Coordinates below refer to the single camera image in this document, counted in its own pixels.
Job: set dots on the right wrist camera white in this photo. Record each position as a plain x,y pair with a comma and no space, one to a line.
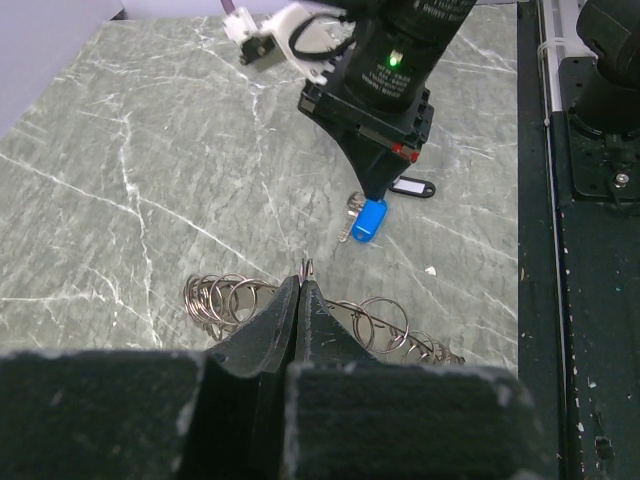
285,40

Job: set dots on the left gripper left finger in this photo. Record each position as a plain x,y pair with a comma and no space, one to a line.
116,414

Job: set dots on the blue tag key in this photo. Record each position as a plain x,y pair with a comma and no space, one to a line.
363,219

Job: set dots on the aluminium frame rail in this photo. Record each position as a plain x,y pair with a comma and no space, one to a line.
558,39

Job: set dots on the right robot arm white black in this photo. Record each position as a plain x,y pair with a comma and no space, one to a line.
375,103

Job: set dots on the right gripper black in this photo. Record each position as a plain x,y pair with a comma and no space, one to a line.
379,145

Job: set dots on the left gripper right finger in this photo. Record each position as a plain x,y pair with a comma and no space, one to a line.
350,416

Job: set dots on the black tag key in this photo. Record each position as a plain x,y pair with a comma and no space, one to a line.
412,187

